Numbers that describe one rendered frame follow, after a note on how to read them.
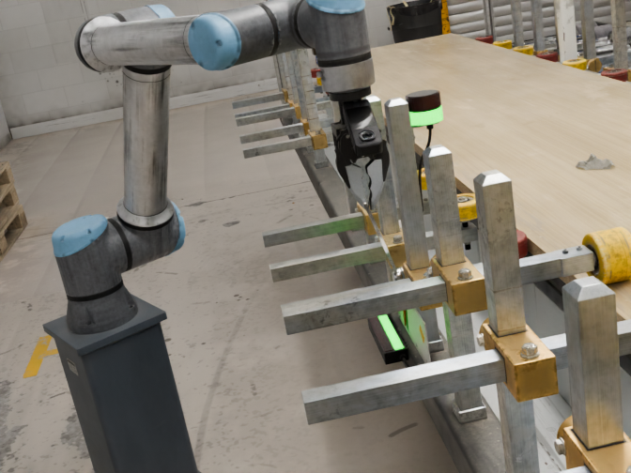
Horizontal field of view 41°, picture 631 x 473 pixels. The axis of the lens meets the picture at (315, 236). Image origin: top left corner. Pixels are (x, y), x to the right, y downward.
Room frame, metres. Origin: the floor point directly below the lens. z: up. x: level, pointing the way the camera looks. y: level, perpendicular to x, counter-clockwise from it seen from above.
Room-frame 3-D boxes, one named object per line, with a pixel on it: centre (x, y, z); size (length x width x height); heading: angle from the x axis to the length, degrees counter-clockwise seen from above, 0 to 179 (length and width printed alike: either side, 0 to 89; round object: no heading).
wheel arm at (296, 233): (1.89, -0.10, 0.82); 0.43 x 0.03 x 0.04; 94
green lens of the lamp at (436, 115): (1.43, -0.22, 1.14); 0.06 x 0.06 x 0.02
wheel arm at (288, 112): (3.38, 0.01, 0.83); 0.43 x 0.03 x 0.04; 94
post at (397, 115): (1.43, -0.18, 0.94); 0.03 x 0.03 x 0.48; 4
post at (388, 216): (1.68, -0.16, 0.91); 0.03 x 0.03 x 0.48; 4
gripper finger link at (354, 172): (1.42, -0.08, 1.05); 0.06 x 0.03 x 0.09; 4
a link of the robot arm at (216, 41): (1.68, 0.24, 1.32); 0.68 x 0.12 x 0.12; 35
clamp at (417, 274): (1.41, -0.18, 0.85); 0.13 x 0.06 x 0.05; 4
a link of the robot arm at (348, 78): (1.42, -0.10, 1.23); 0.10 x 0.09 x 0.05; 94
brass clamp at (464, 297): (1.16, -0.20, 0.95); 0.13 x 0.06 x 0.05; 4
